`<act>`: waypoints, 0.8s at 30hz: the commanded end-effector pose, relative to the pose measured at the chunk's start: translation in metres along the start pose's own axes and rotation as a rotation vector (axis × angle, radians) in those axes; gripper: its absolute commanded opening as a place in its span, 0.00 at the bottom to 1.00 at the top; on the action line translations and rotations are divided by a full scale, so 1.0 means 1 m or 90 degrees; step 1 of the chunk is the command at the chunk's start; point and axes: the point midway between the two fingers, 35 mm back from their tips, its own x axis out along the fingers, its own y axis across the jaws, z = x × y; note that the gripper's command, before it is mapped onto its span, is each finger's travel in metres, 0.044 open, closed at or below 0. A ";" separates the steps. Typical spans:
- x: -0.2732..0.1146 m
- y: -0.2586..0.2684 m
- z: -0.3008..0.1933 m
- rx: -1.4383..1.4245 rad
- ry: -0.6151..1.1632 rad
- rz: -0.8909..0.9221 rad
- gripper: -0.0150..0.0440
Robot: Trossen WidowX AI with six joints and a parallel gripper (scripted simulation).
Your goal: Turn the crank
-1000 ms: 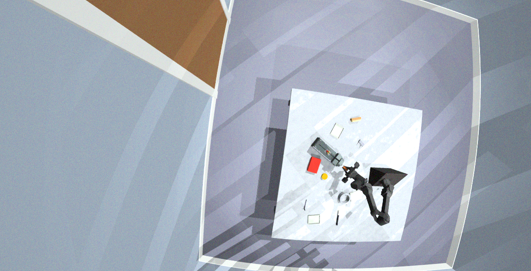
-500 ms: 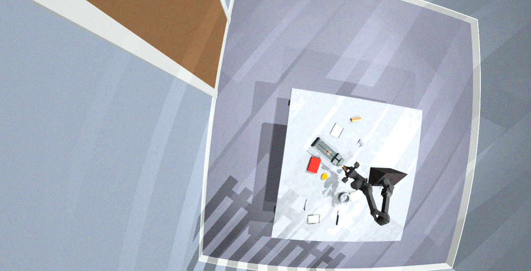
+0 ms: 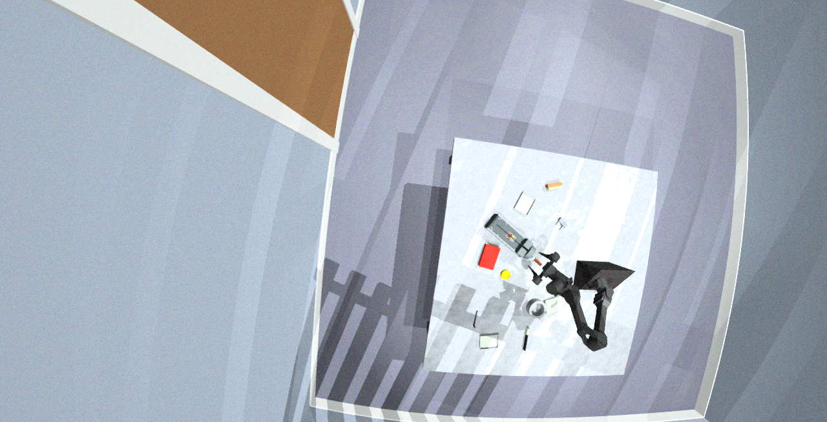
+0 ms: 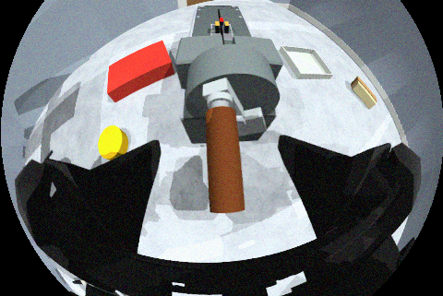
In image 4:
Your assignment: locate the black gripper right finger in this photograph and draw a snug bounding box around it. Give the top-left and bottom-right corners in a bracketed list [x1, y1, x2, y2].
[277, 135, 391, 238]

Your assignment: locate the yellow short cylinder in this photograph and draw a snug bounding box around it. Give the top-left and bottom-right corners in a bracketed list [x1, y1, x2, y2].
[99, 125, 128, 160]

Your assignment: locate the red rectangular block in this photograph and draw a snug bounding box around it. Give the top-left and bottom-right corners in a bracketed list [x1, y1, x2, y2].
[107, 41, 174, 103]

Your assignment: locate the grey cylinder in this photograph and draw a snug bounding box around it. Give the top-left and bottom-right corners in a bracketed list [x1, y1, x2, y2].
[90, 284, 126, 296]

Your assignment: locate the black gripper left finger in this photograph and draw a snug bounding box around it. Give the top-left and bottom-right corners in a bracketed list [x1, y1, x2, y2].
[44, 140, 162, 253]

